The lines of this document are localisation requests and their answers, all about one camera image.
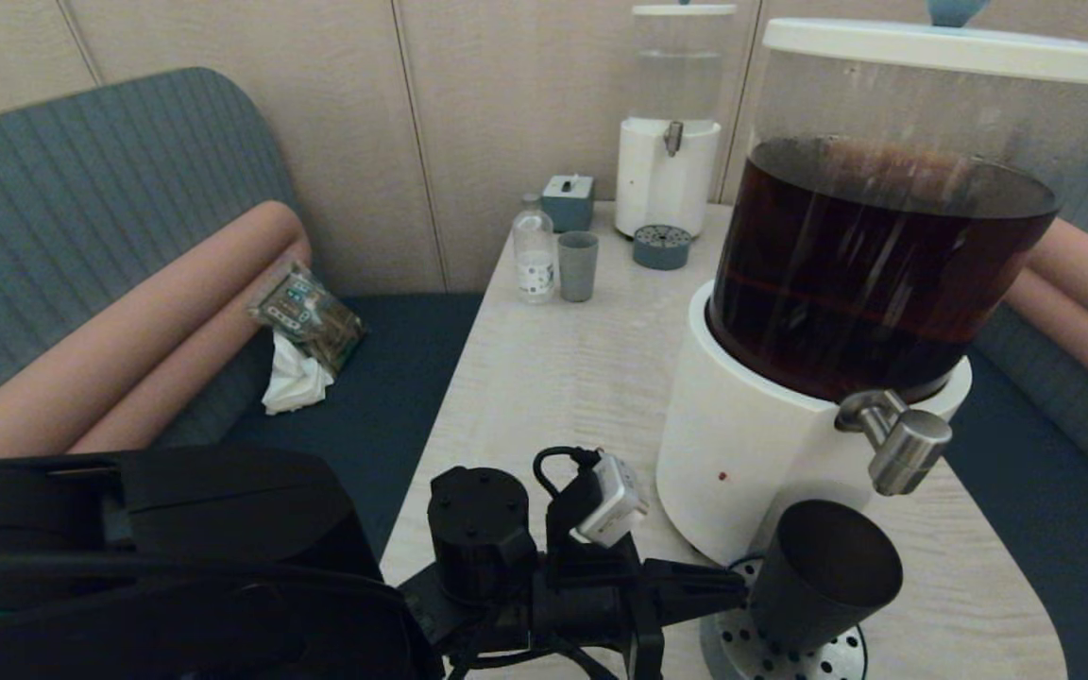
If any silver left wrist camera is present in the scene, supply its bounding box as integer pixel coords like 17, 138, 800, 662
570, 451, 649, 549

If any small clear water dispenser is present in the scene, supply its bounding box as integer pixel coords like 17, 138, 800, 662
614, 13, 723, 240

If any clear plastic bottle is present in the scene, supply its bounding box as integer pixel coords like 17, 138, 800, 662
513, 194, 557, 304

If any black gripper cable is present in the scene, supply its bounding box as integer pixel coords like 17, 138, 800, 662
450, 637, 621, 680

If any black cup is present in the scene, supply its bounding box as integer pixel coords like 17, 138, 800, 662
747, 499, 905, 655

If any small blue drip tray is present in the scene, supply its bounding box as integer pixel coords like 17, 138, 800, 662
633, 225, 693, 271

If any large white dispenser lid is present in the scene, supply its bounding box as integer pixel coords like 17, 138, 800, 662
761, 0, 1088, 88

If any small white dispenser lid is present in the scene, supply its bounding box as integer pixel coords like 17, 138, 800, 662
632, 0, 737, 18

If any large dark tea dispenser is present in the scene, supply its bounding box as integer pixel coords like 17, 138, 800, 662
654, 42, 1088, 568

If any dark teal seat cushion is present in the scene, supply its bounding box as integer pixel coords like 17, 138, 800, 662
943, 351, 1088, 680
223, 295, 486, 558

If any large silver drip tray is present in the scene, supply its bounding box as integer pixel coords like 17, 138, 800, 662
700, 557, 868, 680

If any large metal dispenser tap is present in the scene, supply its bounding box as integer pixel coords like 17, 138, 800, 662
835, 390, 955, 498

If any grey-blue cup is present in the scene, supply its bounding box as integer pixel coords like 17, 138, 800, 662
557, 231, 600, 303

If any small blue box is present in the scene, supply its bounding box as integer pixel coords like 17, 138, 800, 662
541, 175, 595, 233

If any ribbed grey-blue bench backrest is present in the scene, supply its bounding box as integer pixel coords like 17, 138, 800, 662
974, 90, 1088, 516
0, 66, 304, 464

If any black camera cable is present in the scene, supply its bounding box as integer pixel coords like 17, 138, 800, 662
533, 446, 602, 502

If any crumpled white tissue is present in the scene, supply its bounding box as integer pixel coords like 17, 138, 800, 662
262, 331, 335, 417

